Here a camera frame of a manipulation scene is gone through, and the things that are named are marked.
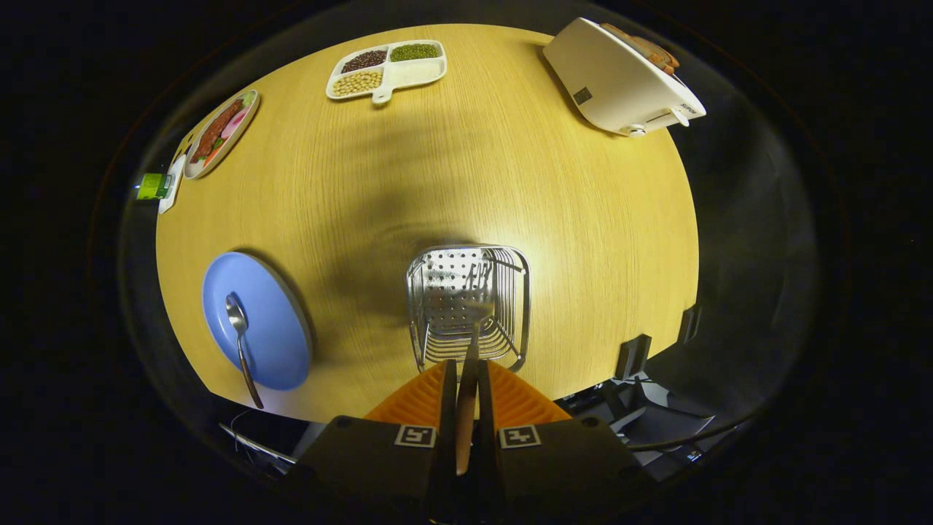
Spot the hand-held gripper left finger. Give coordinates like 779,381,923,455
284,359,458,522

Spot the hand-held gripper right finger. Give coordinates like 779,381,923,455
477,359,653,522

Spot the wooden handle fork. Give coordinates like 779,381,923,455
456,262,493,476

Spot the metal spoon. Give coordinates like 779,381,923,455
225,294,265,411

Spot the grey chair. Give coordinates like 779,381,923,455
576,376,719,467

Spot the blue plate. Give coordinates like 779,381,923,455
201,252,314,392

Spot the white square coaster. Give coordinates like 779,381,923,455
157,155,186,214

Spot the green label plastic bottle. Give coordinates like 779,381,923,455
136,173,173,201

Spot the plate of meat and vegetables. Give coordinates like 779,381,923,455
182,89,261,180

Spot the white toaster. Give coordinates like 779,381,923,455
542,17,707,138

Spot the white divided tray of beans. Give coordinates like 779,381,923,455
325,39,448,105

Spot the toast bread slice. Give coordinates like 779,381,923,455
601,22,668,74
634,35,681,71

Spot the metal wire basket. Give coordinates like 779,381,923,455
406,244,531,374

